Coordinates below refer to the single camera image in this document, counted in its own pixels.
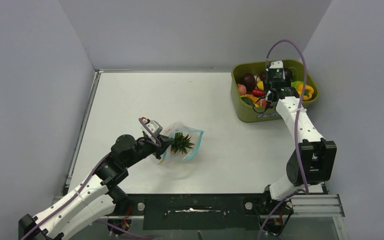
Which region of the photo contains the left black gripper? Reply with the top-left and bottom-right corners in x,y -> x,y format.
124,134 -> 175,169

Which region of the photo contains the toy pineapple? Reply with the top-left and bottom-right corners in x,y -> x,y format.
170,132 -> 195,155

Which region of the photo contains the clear zip top bag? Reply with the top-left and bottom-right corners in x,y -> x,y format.
159,121 -> 204,164

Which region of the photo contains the dark red toy apple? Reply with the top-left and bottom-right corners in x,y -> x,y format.
240,73 -> 257,92

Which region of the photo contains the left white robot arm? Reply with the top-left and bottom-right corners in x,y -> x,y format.
18,134 -> 175,240

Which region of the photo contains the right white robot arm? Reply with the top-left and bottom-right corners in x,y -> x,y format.
261,67 -> 337,214

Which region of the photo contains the small pink toy peach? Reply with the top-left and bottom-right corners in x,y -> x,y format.
237,84 -> 247,96

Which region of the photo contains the olive green plastic bin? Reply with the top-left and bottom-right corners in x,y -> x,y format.
230,59 -> 319,123

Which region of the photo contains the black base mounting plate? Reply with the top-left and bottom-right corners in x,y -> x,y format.
102,193 -> 294,233

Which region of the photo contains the red toy chili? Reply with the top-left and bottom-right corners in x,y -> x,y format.
251,89 -> 266,98

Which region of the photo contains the yellow toy bell pepper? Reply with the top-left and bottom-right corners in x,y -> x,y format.
295,83 -> 315,101

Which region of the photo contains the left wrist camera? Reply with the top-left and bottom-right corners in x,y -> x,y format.
139,117 -> 163,137

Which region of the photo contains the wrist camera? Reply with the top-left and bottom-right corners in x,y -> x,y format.
268,60 -> 284,70
139,117 -> 163,137

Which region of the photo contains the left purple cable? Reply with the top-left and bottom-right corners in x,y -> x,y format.
19,117 -> 163,240

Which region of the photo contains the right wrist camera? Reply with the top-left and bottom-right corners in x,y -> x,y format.
268,60 -> 284,70

